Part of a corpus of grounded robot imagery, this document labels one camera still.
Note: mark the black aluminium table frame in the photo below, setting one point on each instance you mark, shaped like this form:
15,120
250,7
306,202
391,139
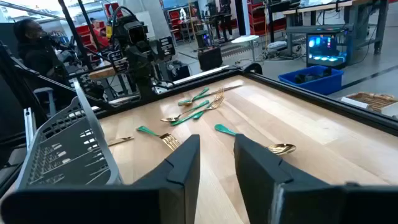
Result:
311,99

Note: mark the grey plastic cutlery basket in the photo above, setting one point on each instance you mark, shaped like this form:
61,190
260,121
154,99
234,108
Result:
62,149

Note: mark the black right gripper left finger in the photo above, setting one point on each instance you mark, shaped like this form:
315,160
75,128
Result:
93,205

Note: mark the white metal bracket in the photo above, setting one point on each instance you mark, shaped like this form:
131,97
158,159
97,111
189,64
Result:
29,130

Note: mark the black frame clamp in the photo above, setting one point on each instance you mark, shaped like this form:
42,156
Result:
253,69

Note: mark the person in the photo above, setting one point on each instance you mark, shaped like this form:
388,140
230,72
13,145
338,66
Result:
37,59
100,39

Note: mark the computer tower coloured lights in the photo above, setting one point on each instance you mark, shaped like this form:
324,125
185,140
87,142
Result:
325,51

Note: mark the black cloth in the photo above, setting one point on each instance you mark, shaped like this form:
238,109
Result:
311,77

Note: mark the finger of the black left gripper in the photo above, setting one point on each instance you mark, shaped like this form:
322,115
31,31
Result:
167,47
118,61

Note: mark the black box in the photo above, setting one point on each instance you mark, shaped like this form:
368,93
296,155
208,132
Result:
210,59

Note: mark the grey metal workbench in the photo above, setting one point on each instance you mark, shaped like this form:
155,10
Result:
317,7

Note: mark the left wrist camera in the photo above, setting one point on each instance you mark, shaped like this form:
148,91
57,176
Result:
135,32

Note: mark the black metal pole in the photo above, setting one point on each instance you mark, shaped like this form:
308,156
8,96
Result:
74,34
90,26

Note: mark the red storage shelf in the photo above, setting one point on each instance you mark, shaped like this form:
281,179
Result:
175,21
261,18

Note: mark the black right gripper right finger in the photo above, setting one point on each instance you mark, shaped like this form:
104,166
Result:
311,205

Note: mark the grey stool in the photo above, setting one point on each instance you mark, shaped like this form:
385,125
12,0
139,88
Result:
43,93

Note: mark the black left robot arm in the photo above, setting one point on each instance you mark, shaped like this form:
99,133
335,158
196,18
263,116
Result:
144,81

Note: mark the blue plastic bin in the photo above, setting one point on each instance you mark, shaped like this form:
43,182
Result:
320,87

